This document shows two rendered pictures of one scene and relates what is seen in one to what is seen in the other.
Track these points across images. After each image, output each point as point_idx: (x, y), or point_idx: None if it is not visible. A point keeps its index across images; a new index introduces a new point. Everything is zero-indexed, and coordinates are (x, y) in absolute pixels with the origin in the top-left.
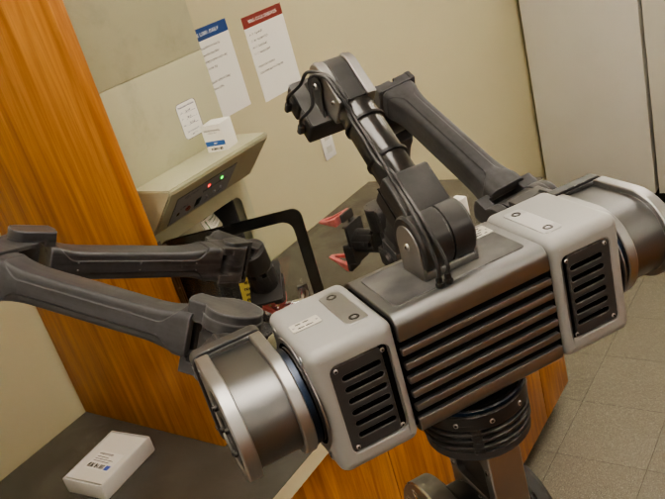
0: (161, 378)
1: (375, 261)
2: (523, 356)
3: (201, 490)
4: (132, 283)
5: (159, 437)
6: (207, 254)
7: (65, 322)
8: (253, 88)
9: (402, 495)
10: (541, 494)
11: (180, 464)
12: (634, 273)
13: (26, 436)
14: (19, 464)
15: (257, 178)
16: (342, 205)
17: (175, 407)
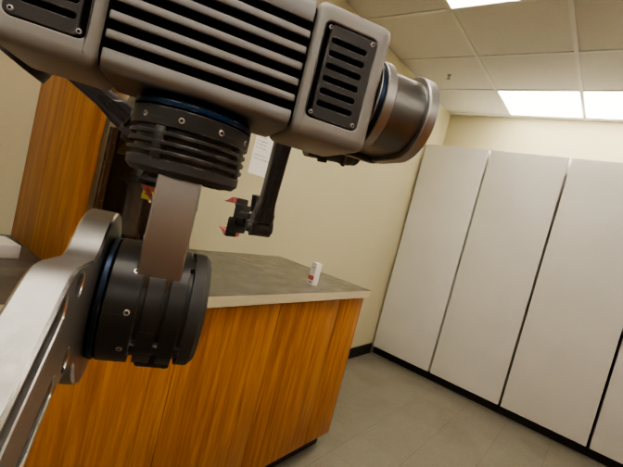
0: (57, 211)
1: (251, 271)
2: (247, 84)
3: (11, 280)
4: (78, 132)
5: (31, 257)
6: (121, 102)
7: (34, 161)
8: (245, 160)
9: (166, 405)
10: (201, 276)
11: (20, 268)
12: (387, 109)
13: None
14: None
15: (219, 204)
16: (258, 255)
17: (52, 236)
